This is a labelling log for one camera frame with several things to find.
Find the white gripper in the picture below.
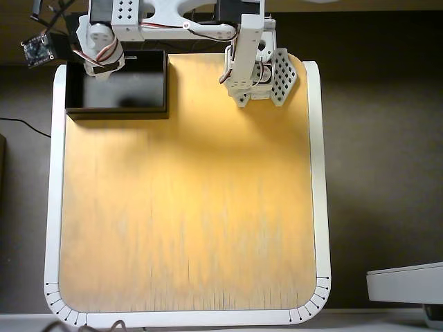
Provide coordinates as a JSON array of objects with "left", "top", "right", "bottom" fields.
[{"left": 75, "top": 15, "right": 127, "bottom": 82}]

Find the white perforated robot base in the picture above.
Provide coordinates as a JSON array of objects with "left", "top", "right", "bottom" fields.
[{"left": 221, "top": 30, "right": 299, "bottom": 107}]

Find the black rectangular bin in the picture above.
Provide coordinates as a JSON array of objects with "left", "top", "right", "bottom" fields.
[{"left": 64, "top": 50, "right": 170, "bottom": 121}]

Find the tan wooden desk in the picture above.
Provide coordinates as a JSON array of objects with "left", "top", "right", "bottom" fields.
[{"left": 0, "top": 0, "right": 443, "bottom": 66}]

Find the dark brown box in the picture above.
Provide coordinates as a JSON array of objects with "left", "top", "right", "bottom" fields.
[{"left": 0, "top": 133, "right": 7, "bottom": 208}]

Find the white flat device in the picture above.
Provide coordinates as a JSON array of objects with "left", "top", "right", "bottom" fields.
[{"left": 365, "top": 261, "right": 443, "bottom": 305}]

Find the black camera circuit board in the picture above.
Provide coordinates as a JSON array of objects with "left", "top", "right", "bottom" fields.
[{"left": 19, "top": 33, "right": 57, "bottom": 69}]

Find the black cable with grey connector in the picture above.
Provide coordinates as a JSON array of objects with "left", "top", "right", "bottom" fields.
[{"left": 29, "top": 0, "right": 75, "bottom": 35}]

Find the thin black cable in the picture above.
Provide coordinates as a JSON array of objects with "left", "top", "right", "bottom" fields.
[{"left": 0, "top": 117, "right": 52, "bottom": 138}]

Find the white table edge frame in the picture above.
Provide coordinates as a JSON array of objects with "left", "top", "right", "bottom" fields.
[{"left": 44, "top": 61, "right": 332, "bottom": 328}]

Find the braided dark cable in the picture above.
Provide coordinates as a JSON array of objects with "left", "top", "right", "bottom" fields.
[{"left": 43, "top": 320, "right": 127, "bottom": 332}]

